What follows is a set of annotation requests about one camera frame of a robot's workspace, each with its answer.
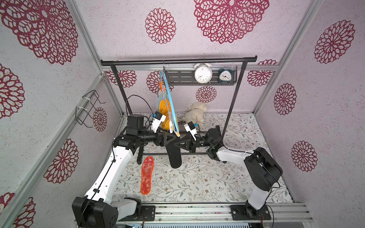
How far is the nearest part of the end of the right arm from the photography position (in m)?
0.70

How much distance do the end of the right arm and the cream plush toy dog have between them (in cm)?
37

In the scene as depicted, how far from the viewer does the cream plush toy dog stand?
3.54 ft
